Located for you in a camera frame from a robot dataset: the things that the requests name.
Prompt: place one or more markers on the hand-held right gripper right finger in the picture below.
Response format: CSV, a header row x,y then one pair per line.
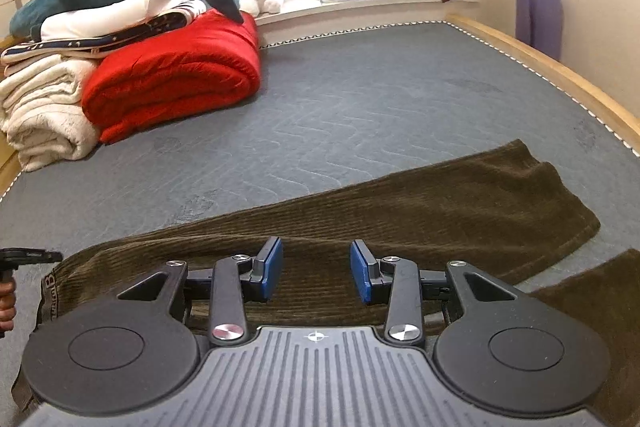
x,y
361,272

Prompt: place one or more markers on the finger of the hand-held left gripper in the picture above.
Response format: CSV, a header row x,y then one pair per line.
x,y
35,255

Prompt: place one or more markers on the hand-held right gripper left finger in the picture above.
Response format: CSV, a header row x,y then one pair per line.
x,y
272,267

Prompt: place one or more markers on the person's left hand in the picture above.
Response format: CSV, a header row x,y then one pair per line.
x,y
6,304

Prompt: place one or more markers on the cream fleece folded blanket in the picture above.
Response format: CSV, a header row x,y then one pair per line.
x,y
45,79
50,137

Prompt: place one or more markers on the grey quilted mattress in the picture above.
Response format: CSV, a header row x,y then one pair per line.
x,y
350,107

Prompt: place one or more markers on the red folded blanket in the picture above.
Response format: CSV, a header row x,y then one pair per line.
x,y
175,77

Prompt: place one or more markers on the navy star-patterned blanket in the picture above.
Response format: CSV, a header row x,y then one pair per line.
x,y
75,44

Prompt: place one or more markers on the white folded quilt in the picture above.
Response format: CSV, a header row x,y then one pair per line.
x,y
100,17

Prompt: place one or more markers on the white windowsill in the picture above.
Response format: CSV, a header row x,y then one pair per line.
x,y
350,9

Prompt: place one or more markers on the purple folder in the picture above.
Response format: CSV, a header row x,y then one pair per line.
x,y
537,22

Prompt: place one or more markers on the wooden bed frame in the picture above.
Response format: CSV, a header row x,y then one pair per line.
x,y
550,67

